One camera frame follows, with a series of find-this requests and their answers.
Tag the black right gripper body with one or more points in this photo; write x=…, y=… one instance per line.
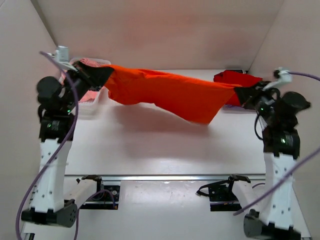
x=263, y=102

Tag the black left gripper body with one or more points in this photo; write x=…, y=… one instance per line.
x=71, y=96

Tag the orange t shirt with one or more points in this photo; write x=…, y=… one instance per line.
x=191, y=99

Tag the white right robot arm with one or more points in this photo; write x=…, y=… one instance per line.
x=269, y=217

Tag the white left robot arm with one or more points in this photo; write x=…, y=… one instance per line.
x=50, y=206

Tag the red folded t shirt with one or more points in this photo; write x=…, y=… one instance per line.
x=229, y=77

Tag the pink t shirt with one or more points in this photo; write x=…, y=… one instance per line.
x=91, y=95

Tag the white plastic basket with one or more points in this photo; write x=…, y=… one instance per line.
x=89, y=108

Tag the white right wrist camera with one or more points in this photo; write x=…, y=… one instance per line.
x=281, y=77

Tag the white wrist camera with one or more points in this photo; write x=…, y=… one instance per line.
x=61, y=57
x=281, y=77

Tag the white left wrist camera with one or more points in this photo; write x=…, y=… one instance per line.
x=61, y=57

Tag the aluminium table rail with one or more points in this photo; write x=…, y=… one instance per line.
x=164, y=178

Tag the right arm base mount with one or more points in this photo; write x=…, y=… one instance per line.
x=220, y=193

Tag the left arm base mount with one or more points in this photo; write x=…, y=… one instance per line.
x=108, y=197

